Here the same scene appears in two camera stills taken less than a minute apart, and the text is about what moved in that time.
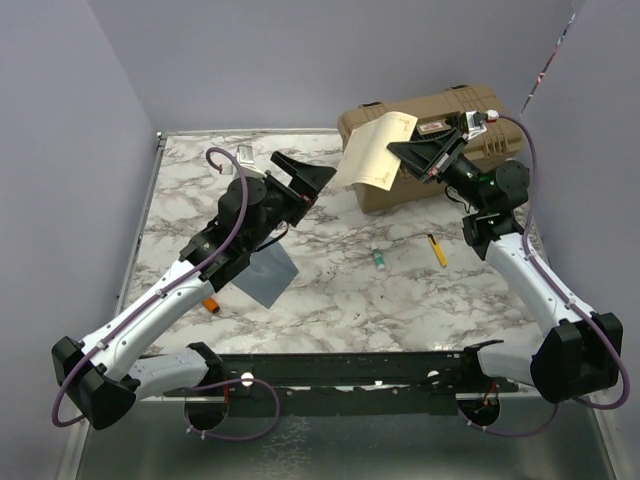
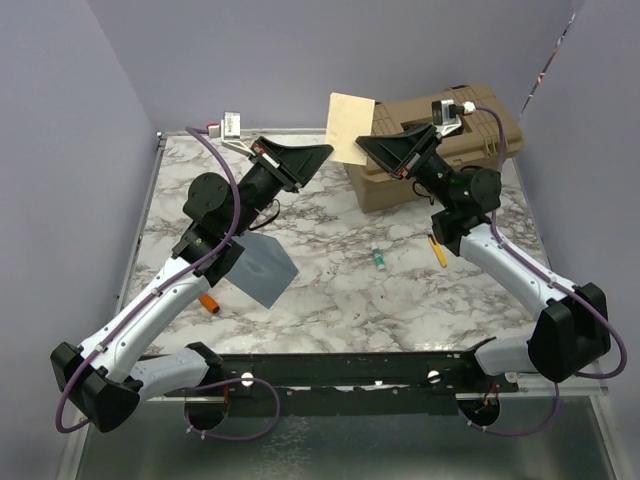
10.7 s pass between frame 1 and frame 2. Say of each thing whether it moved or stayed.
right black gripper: moved
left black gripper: moved
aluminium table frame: stayed
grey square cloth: stayed
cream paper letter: moved
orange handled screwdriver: stayed
